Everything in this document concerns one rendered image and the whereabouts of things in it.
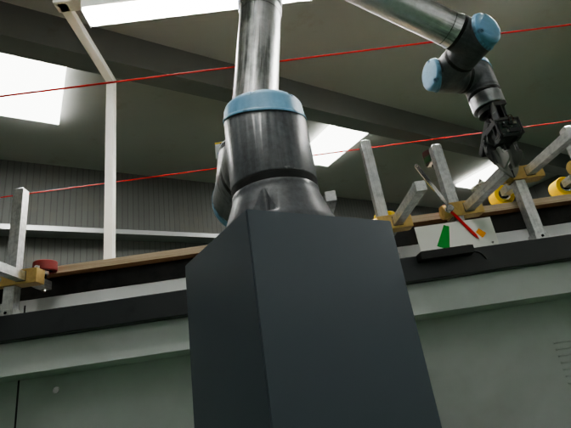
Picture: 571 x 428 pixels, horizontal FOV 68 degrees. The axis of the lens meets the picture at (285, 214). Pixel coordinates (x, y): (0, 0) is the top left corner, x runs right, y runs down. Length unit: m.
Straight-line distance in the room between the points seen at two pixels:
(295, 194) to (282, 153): 0.08
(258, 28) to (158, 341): 0.96
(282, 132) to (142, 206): 5.48
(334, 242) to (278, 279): 0.11
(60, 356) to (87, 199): 4.61
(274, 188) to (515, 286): 1.07
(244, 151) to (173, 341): 0.85
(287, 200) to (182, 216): 5.62
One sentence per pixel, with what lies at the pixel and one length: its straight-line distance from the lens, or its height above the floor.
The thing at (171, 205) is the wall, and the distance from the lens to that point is 6.24.
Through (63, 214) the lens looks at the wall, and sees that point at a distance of 5.93.
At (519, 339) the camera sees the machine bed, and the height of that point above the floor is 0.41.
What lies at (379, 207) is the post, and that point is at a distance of 1.47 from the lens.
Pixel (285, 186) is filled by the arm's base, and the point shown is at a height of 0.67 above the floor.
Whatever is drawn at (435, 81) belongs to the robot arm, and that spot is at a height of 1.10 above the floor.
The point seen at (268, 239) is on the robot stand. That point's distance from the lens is 0.53.
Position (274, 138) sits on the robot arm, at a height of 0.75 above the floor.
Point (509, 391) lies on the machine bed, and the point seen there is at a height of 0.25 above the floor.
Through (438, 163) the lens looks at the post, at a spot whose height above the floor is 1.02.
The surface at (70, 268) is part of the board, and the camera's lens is 1.76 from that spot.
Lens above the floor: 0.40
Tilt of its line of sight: 21 degrees up
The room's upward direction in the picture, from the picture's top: 9 degrees counter-clockwise
